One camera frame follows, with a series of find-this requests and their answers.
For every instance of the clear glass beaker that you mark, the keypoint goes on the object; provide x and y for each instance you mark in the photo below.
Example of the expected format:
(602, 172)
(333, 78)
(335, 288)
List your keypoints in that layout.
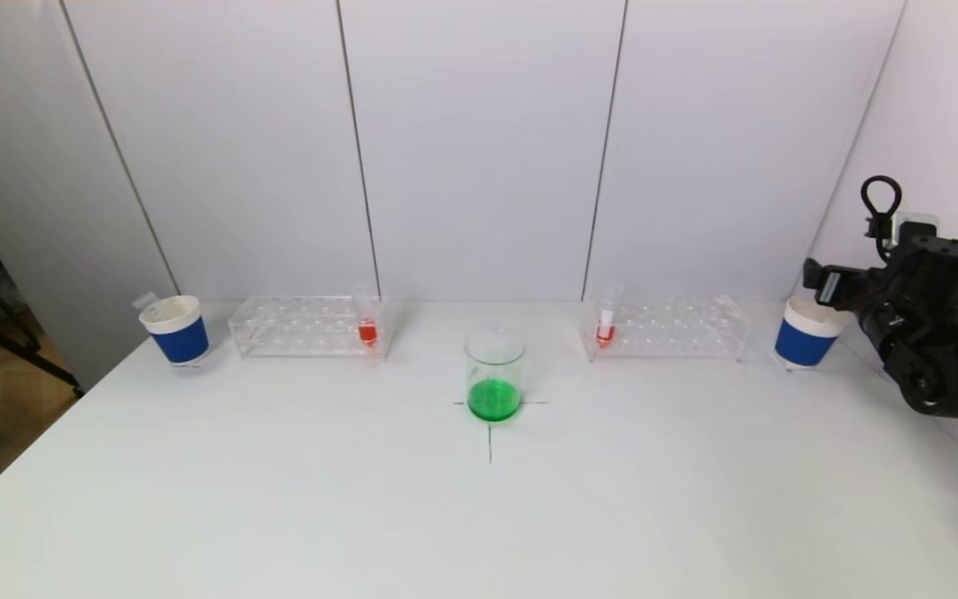
(494, 399)

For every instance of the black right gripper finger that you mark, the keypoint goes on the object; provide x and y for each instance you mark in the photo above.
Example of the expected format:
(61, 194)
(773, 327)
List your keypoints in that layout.
(814, 273)

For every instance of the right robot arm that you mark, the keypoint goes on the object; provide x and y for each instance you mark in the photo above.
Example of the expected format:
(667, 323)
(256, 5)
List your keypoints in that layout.
(953, 358)

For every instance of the labelled test tube red liquid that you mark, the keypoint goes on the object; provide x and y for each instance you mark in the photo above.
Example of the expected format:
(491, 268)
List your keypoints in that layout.
(604, 333)

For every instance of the clear acrylic test tube rack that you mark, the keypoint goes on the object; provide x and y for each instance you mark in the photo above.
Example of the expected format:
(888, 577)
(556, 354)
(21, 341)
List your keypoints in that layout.
(304, 329)
(662, 329)

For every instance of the test tube with red liquid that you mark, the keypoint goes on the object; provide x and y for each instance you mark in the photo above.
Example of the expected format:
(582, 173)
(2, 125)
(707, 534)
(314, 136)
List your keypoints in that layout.
(367, 333)

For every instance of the white paper cup blue sleeve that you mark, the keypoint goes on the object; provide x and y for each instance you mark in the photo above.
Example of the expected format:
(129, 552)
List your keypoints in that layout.
(180, 341)
(803, 341)

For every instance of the test tube with blue liquid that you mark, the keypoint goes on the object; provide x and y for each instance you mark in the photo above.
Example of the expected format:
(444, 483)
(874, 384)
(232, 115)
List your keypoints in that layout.
(145, 300)

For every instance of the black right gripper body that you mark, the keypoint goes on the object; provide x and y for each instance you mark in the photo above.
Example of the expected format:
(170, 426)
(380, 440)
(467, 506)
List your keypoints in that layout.
(831, 285)

